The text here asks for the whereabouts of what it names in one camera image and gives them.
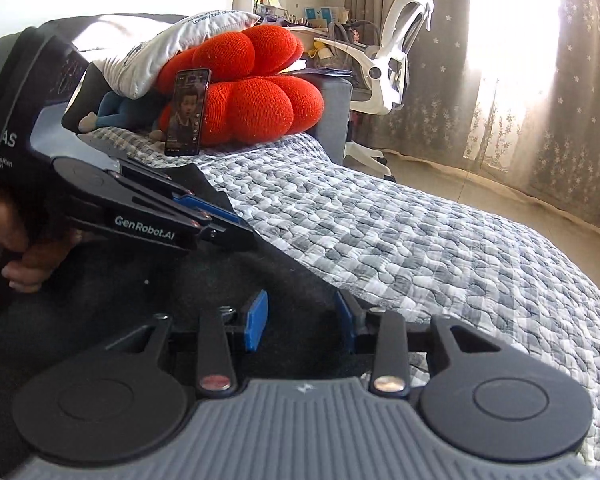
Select black smartphone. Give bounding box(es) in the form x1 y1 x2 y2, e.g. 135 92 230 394
165 68 212 157

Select grey flower-print curtain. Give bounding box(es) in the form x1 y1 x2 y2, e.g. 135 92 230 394
350 0 600 243

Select blue plush toy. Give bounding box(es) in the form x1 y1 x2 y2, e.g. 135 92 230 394
77 91 168 141

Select grey sofa backrest cushions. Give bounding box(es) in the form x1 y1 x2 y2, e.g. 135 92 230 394
0 12 356 171

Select black buttoned pants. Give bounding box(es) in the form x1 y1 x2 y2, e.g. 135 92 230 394
0 162 371 461

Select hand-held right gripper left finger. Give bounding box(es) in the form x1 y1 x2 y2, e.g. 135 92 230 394
97 289 270 394

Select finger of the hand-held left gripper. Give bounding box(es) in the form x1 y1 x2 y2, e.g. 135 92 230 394
115 160 243 226
195 220 259 252

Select dark grey cushion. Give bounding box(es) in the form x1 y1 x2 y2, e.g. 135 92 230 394
62 65 112 133

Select red flower-shaped cushion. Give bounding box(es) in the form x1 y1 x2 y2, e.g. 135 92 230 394
157 25 326 147

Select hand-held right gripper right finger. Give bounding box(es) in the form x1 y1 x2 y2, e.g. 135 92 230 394
332 290 506 396

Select white office chair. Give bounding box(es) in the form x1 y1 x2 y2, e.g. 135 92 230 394
312 0 436 183

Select white printed pillow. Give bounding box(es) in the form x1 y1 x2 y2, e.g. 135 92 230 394
91 10 262 101

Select grey checked quilt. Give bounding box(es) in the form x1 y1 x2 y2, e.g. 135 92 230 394
87 125 600 471

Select person's left hand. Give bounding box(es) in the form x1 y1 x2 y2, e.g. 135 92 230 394
0 192 83 293

